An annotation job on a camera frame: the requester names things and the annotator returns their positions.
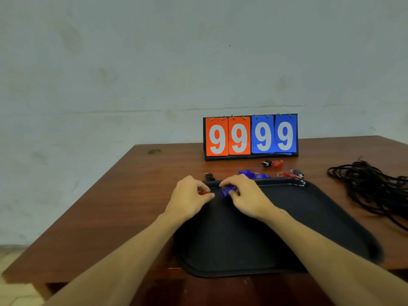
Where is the person's right hand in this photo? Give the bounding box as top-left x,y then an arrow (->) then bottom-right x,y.
219,173 -> 278,220

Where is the person's left hand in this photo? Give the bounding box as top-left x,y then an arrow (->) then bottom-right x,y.
164,175 -> 216,222

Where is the black plastic tray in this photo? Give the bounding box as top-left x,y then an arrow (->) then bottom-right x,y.
173,177 -> 385,278

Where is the tangle of black lanyards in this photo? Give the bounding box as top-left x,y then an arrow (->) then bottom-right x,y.
327,157 -> 408,232

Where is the person's left forearm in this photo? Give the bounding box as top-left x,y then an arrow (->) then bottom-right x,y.
41,212 -> 189,306

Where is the person's right forearm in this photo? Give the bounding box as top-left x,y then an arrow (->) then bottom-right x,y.
263,205 -> 408,306

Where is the orange and blue flip scoreboard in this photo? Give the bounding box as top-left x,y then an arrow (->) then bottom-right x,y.
203,113 -> 299,162

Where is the brown wooden desk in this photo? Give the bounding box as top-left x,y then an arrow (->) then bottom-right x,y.
1,135 -> 408,306

